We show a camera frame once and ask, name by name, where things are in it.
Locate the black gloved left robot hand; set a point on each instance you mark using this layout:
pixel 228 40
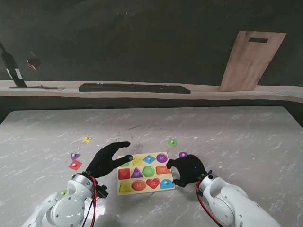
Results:
pixel 104 163

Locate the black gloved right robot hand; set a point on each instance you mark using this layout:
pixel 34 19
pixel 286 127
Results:
pixel 189 170

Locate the blue dome puzzle piece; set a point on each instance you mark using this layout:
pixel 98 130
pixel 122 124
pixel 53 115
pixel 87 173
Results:
pixel 166 184

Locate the blue diamond puzzle piece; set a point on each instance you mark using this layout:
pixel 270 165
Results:
pixel 149 159

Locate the wooden shape puzzle board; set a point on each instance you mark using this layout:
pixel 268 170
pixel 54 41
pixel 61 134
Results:
pixel 139 185

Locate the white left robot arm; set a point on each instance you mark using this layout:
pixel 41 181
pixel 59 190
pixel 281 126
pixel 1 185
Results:
pixel 68 208

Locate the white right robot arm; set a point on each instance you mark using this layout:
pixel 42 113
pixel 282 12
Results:
pixel 232 203

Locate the purple circle puzzle piece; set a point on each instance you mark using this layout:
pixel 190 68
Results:
pixel 182 154

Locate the red square puzzle piece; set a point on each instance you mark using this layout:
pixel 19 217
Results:
pixel 75 165

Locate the yellow star puzzle piece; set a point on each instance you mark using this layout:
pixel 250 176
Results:
pixel 86 140

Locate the purple triangle puzzle piece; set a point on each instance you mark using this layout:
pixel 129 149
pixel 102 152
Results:
pixel 74 156

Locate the green round puzzle piece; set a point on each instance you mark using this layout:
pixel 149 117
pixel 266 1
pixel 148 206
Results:
pixel 171 142

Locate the green knobbed puzzle piece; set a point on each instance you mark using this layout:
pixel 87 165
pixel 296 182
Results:
pixel 63 192

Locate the wooden cutting board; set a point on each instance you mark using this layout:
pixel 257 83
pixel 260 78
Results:
pixel 251 61

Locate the black keyboard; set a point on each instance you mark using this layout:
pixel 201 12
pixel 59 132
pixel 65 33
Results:
pixel 132 88

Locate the long wooden shelf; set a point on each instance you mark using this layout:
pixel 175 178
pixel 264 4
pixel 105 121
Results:
pixel 151 95

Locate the thin flat wooden plate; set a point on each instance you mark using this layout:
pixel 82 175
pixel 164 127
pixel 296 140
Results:
pixel 47 88

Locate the black bottle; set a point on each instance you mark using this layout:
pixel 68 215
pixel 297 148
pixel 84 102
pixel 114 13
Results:
pixel 11 66

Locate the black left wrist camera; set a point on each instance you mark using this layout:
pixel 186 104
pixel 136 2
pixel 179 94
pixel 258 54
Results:
pixel 103 191

